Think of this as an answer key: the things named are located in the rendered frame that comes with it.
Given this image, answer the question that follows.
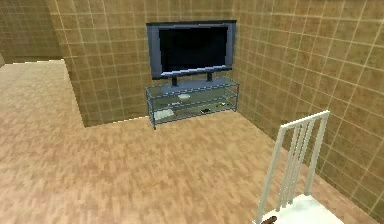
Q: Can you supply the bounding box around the white flat box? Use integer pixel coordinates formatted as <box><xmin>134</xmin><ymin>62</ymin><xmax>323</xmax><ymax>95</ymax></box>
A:
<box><xmin>153</xmin><ymin>108</ymin><xmax>176</xmax><ymax>121</ymax></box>

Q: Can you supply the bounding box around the glass television stand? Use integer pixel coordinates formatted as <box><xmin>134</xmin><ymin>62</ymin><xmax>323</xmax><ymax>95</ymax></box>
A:
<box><xmin>144</xmin><ymin>76</ymin><xmax>241</xmax><ymax>131</ymax></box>

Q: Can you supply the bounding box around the grey flat television set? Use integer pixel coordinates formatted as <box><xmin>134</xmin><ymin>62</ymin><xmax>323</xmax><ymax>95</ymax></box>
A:
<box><xmin>145</xmin><ymin>19</ymin><xmax>238</xmax><ymax>95</ymax></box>

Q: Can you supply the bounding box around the white slatted chair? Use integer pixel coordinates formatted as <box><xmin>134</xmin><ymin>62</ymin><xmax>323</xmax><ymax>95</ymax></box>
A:
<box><xmin>252</xmin><ymin>109</ymin><xmax>346</xmax><ymax>224</ymax></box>

